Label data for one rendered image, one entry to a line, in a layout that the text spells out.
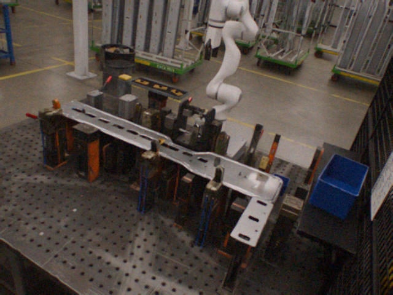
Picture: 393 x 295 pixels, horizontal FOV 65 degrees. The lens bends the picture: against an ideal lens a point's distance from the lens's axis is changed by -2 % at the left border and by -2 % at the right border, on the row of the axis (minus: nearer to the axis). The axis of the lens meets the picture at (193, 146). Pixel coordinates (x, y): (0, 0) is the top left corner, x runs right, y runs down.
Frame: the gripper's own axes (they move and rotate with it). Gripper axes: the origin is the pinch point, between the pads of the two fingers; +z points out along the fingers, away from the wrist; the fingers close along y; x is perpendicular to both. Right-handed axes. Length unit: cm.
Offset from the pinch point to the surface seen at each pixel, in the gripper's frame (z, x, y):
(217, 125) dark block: 32.9, 12.9, 5.8
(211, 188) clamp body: 41, 30, 50
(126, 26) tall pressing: 75, -318, -350
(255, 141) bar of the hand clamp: 32.3, 35.6, 10.2
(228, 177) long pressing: 45, 32, 31
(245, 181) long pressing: 45, 40, 29
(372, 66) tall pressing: 95, 129, -685
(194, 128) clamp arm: 36.4, 2.8, 12.0
